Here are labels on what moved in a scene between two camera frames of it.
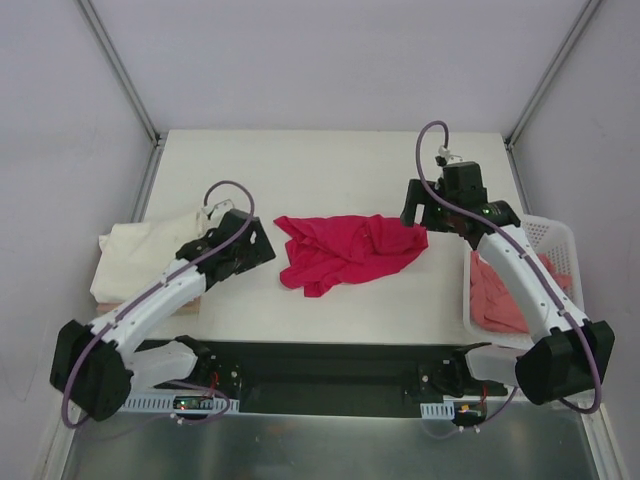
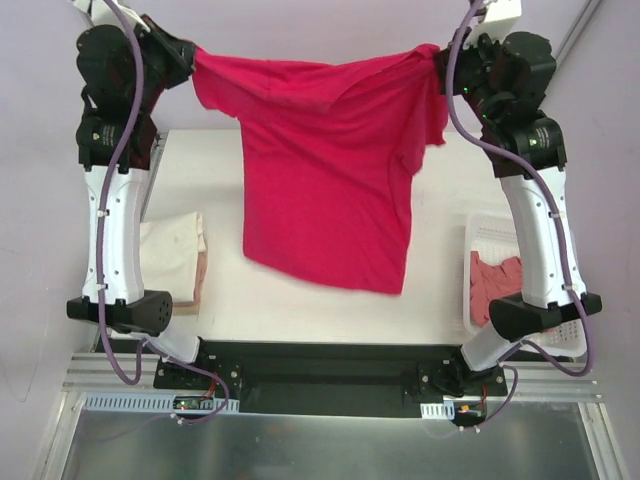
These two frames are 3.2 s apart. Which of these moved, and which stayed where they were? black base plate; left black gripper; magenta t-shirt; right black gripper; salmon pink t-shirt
Moved: magenta t-shirt; left black gripper; right black gripper
Stayed: salmon pink t-shirt; black base plate
